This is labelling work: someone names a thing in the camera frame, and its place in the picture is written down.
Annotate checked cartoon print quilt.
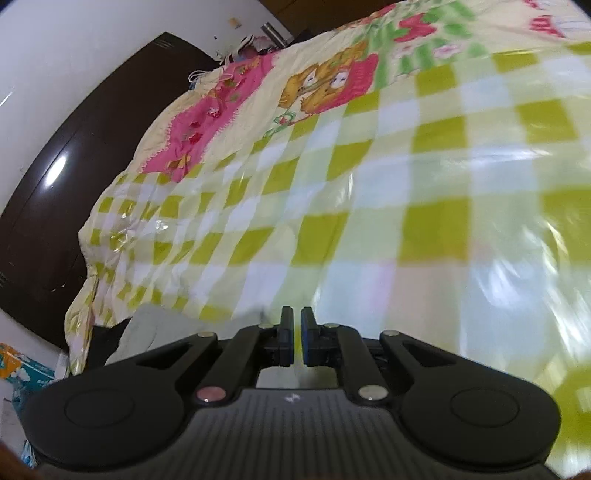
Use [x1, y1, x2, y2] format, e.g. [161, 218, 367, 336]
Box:
[65, 0, 591, 476]

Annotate metal thermos flask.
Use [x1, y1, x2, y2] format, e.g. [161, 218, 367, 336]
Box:
[260, 22, 289, 49]

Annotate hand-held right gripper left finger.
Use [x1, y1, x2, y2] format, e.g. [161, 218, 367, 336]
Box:
[133, 305, 295, 408]

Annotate grey-green pants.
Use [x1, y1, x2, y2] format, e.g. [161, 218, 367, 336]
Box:
[105, 302, 345, 391]

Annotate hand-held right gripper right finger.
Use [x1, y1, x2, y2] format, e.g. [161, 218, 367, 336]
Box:
[301, 305, 462, 408]

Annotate brown wooden wardrobe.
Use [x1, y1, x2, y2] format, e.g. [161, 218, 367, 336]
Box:
[259, 0, 398, 33]

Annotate pile of small clothes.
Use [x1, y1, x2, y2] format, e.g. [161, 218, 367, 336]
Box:
[219, 34, 278, 63]

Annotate blue printed packet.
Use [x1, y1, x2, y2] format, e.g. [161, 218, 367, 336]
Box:
[0, 342, 63, 418]

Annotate black cloth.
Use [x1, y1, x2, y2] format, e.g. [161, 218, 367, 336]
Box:
[90, 323, 134, 367]

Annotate dark brown wooden headboard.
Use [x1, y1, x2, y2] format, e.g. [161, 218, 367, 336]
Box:
[0, 31, 218, 352]

